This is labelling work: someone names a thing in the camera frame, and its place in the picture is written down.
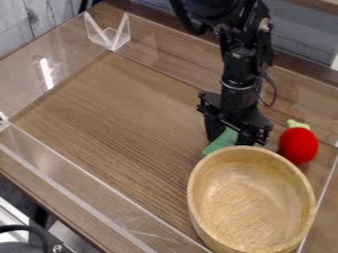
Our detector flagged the green foam block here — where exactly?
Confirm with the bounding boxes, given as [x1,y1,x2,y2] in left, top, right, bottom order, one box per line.
[200,128,237,157]

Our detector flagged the clear acrylic tray wall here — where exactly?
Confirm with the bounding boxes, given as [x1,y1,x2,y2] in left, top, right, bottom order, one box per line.
[0,112,211,253]

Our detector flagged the black metal device base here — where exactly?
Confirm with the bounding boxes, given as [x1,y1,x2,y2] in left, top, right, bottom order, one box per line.
[0,222,76,253]

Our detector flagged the wooden bowl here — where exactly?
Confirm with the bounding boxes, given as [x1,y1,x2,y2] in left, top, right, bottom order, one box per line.
[185,145,315,253]

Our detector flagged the red plush strawberry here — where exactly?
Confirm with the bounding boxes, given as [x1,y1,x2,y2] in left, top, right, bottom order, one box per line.
[279,120,319,164]

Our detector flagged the clear acrylic corner bracket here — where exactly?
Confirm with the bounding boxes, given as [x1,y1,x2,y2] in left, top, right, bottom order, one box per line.
[82,12,131,51]

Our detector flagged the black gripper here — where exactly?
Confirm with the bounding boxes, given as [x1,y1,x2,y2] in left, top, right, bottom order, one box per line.
[196,78,274,146]

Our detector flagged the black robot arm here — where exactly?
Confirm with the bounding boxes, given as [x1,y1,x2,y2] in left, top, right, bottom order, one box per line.
[168,0,274,145]

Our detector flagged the black cable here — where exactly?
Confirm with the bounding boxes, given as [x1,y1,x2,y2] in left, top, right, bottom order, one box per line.
[0,220,48,253]

